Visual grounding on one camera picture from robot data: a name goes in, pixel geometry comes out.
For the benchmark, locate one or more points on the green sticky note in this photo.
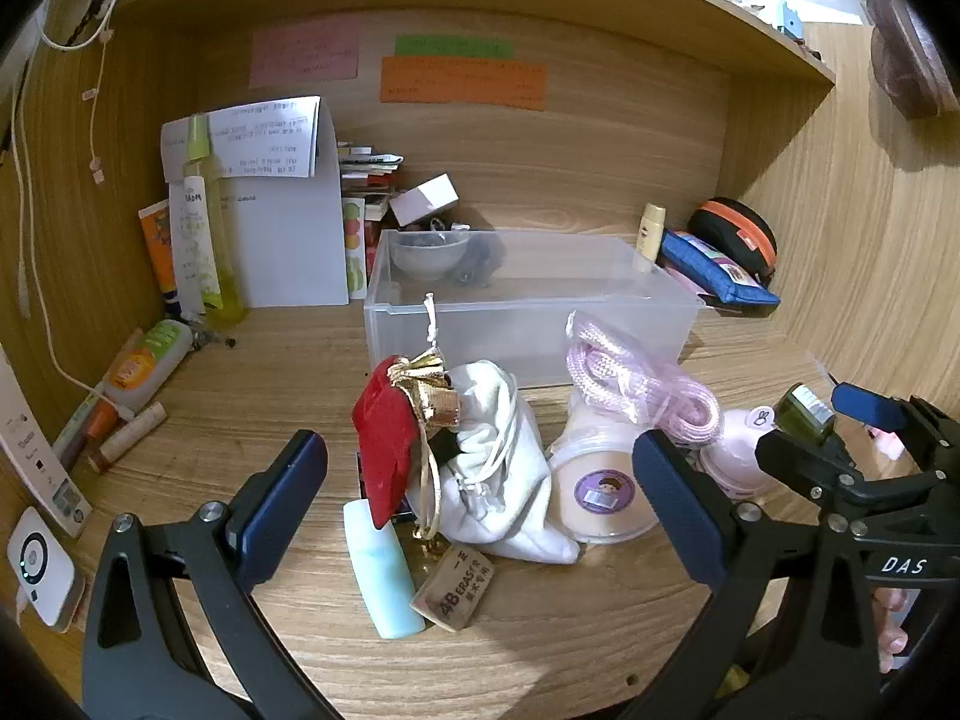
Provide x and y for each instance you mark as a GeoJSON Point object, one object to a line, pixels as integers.
{"type": "Point", "coordinates": [454, 46]}

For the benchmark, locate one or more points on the small blue toy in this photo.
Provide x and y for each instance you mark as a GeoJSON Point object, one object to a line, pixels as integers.
{"type": "Point", "coordinates": [787, 19]}

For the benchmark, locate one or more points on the small metal clip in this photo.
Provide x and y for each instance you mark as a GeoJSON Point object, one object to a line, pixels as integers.
{"type": "Point", "coordinates": [210, 334]}

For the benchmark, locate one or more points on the tan eraser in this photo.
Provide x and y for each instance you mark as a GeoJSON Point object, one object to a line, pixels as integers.
{"type": "Point", "coordinates": [454, 589]}

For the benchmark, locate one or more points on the person's right hand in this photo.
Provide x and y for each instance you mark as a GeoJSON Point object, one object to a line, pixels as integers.
{"type": "Point", "coordinates": [892, 630]}

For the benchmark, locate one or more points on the blue patchwork pouch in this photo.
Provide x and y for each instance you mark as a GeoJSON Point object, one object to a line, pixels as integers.
{"type": "Point", "coordinates": [697, 274]}

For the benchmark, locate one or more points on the yellow-green spray bottle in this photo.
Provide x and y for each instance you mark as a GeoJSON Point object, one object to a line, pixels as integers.
{"type": "Point", "coordinates": [229, 300]}

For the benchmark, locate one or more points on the stack of small books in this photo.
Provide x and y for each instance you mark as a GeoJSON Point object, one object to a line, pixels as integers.
{"type": "Point", "coordinates": [367, 172]}

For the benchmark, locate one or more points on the light blue tube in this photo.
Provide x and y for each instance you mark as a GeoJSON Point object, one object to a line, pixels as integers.
{"type": "Point", "coordinates": [379, 577]}

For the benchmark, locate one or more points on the white printed tube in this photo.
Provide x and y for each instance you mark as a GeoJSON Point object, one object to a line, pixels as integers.
{"type": "Point", "coordinates": [191, 240]}

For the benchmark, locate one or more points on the white bottle with orange label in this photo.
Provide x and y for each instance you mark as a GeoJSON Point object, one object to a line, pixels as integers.
{"type": "Point", "coordinates": [142, 364]}

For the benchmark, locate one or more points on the small white pink box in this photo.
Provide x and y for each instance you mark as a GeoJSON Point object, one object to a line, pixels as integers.
{"type": "Point", "coordinates": [424, 199]}

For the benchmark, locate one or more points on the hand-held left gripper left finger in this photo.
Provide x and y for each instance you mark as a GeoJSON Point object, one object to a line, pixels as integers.
{"type": "Point", "coordinates": [277, 495]}

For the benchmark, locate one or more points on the white folded paper sheet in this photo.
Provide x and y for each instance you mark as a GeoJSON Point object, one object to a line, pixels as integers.
{"type": "Point", "coordinates": [292, 240]}

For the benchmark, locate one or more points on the pink round container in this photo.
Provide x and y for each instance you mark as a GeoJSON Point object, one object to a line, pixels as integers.
{"type": "Point", "coordinates": [739, 457]}

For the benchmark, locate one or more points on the orange sticky note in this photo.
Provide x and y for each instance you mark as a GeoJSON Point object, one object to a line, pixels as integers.
{"type": "Point", "coordinates": [461, 82]}

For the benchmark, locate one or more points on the small cream tube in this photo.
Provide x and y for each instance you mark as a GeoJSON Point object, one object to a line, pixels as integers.
{"type": "Point", "coordinates": [649, 236]}

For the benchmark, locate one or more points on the beige lip balm stick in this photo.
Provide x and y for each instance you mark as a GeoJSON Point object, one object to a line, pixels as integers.
{"type": "Point", "coordinates": [131, 431]}

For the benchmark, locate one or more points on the clear jar with beige content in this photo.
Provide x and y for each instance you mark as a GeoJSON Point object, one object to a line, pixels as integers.
{"type": "Point", "coordinates": [600, 510]}

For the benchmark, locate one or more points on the clear plastic box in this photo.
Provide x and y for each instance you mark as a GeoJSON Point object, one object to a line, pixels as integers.
{"type": "Point", "coordinates": [525, 330]}

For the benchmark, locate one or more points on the small dark green bottle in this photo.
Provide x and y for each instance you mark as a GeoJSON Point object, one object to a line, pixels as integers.
{"type": "Point", "coordinates": [799, 416]}

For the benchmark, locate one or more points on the white round-button device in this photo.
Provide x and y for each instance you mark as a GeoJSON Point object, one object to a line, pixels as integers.
{"type": "Point", "coordinates": [41, 570]}

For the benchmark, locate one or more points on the pink sticky note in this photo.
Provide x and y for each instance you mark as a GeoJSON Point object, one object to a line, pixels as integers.
{"type": "Point", "coordinates": [304, 54]}

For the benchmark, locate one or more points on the orange pen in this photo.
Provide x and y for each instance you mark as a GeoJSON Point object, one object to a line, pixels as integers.
{"type": "Point", "coordinates": [94, 427]}

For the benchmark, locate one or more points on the white power strip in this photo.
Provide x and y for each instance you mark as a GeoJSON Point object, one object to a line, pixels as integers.
{"type": "Point", "coordinates": [30, 450]}

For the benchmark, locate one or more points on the dark brown object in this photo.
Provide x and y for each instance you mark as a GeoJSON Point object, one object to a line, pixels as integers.
{"type": "Point", "coordinates": [907, 67]}

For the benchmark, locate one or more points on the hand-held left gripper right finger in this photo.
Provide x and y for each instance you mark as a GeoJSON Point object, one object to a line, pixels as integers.
{"type": "Point", "coordinates": [675, 510]}

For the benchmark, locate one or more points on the orange tube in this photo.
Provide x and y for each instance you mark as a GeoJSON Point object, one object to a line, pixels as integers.
{"type": "Point", "coordinates": [156, 247]}

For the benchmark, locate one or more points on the fruit printed card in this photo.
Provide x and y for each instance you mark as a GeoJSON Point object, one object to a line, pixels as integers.
{"type": "Point", "coordinates": [354, 240]}

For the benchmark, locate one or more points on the bowl of trinkets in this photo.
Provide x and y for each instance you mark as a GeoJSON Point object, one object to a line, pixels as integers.
{"type": "Point", "coordinates": [429, 259]}

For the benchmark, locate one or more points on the black orange round case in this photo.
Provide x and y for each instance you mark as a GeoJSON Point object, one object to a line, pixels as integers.
{"type": "Point", "coordinates": [739, 225]}

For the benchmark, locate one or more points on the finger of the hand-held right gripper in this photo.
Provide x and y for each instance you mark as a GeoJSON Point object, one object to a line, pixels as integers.
{"type": "Point", "coordinates": [870, 405]}
{"type": "Point", "coordinates": [795, 465]}

